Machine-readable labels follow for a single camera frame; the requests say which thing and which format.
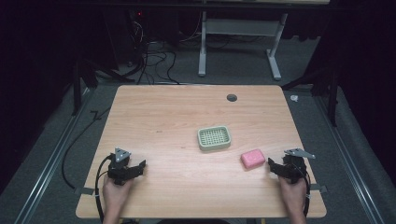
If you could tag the green soap dish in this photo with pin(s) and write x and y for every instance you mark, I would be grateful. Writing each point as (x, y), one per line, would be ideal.
(214, 138)

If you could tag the dark computer tower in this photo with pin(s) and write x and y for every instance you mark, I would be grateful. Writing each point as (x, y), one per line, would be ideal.
(124, 34)

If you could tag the grey table grommet hole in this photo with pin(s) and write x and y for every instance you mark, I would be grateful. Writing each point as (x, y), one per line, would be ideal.
(232, 98)

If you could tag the pink soap bar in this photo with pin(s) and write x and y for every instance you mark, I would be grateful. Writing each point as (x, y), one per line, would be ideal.
(252, 158)

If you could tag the grey table edge bracket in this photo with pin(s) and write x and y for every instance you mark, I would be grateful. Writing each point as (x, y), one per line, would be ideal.
(320, 188)
(84, 190)

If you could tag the metal floor rail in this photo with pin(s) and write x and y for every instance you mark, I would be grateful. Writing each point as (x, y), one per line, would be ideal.
(49, 169)
(348, 161)

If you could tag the small white crumpled scrap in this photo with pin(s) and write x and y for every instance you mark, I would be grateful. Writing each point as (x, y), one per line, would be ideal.
(294, 98)

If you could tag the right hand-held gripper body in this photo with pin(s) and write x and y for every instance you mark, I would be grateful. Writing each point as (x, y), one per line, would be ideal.
(294, 169)

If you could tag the person's right hand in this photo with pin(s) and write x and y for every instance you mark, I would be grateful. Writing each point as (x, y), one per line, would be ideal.
(292, 196)

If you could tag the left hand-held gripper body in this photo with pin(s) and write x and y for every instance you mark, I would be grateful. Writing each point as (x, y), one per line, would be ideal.
(120, 168)

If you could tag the black metal stand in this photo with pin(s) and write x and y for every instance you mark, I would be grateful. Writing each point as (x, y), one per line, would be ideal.
(333, 96)
(77, 90)

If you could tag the white desk frame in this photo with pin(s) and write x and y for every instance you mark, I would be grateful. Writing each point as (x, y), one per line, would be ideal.
(239, 27)

